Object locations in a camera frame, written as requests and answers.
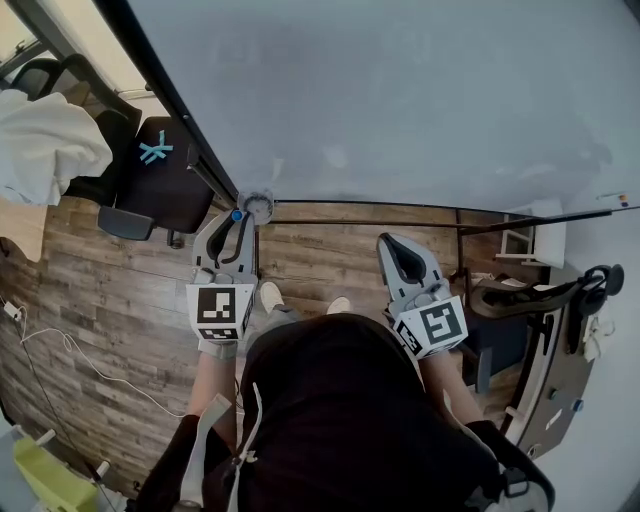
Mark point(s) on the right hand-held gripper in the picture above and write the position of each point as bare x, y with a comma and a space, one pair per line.
440, 325

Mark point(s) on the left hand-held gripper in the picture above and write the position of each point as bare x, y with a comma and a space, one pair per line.
220, 310

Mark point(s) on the person's left forearm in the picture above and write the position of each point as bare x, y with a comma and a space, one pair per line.
212, 385

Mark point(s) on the person's right forearm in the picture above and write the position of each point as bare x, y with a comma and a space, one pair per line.
450, 390

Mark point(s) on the person's left white shoe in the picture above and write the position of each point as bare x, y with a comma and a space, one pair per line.
271, 296

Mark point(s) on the person's white shoe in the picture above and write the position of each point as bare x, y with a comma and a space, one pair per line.
271, 296
338, 305

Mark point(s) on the person's right white shoe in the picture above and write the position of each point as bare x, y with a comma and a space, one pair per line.
338, 305

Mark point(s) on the person's grey shorts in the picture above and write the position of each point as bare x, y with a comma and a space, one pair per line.
272, 322

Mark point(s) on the black office chair with tape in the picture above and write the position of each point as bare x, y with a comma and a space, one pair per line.
160, 190

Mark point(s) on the office chair with blue seat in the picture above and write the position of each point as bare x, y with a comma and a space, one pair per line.
525, 300

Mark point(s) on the light blue tape mark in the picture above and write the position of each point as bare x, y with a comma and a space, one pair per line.
155, 149

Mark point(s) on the white stool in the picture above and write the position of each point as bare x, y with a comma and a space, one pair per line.
547, 235

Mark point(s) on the person's black shirt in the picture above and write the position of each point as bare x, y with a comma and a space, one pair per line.
340, 415

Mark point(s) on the dark brown desk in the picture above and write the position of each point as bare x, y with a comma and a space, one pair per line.
560, 360

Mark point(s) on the crumpled white rag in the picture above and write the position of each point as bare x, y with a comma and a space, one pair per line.
597, 337

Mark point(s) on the light wooden desk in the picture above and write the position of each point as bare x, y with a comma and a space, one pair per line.
22, 225

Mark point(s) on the white cloth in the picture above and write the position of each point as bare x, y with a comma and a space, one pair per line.
45, 145

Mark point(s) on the small white card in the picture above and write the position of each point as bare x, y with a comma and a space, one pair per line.
555, 421

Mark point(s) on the clear bottle with blue cap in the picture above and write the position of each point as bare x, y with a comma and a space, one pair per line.
579, 405

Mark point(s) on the white power adapter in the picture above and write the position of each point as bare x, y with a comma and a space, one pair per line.
13, 311

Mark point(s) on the grey mesh office chair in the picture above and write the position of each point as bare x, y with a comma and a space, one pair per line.
35, 77

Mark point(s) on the lime green stool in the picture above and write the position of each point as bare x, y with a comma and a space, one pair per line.
45, 480

